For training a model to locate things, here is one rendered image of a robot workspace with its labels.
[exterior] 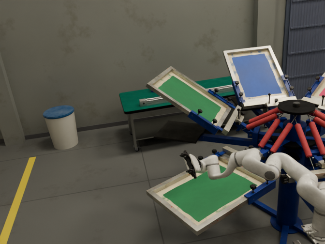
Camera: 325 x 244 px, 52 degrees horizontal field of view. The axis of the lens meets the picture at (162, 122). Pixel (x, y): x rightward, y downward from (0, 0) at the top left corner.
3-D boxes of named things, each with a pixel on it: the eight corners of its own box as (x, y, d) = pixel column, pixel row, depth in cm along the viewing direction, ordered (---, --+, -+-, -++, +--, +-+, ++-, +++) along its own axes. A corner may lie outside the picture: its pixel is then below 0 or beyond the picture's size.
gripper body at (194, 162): (198, 155, 194) (191, 152, 184) (204, 171, 190) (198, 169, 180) (186, 160, 196) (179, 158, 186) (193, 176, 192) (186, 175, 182)
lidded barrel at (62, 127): (82, 135, 584) (75, 103, 559) (79, 148, 540) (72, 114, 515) (53, 139, 580) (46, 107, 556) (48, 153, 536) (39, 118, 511)
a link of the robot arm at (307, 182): (281, 142, 180) (274, 159, 165) (341, 186, 175) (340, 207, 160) (264, 158, 188) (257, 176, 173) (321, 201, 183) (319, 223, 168)
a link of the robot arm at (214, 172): (234, 150, 186) (202, 158, 198) (238, 174, 182) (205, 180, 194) (241, 152, 192) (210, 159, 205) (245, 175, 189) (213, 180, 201)
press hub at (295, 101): (314, 233, 334) (331, 108, 277) (275, 239, 331) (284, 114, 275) (295, 207, 370) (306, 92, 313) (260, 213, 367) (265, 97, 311)
